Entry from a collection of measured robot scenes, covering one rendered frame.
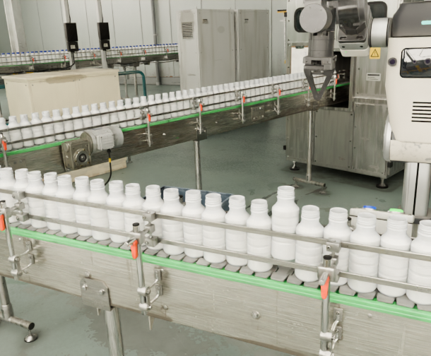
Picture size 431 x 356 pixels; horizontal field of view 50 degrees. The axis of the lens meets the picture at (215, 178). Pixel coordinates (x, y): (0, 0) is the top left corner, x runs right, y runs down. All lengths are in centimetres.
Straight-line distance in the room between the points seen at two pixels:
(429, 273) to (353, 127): 387
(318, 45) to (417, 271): 52
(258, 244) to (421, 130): 68
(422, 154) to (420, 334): 66
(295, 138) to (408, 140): 371
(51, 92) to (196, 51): 267
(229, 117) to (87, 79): 228
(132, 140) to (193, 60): 432
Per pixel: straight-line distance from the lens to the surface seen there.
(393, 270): 100
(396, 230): 97
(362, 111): 471
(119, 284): 129
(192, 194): 109
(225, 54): 745
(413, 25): 155
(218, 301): 114
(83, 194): 130
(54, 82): 516
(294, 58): 505
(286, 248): 103
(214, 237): 109
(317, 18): 101
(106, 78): 547
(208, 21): 719
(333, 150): 494
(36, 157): 260
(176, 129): 312
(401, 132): 151
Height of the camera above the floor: 153
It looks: 18 degrees down
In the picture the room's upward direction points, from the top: 2 degrees counter-clockwise
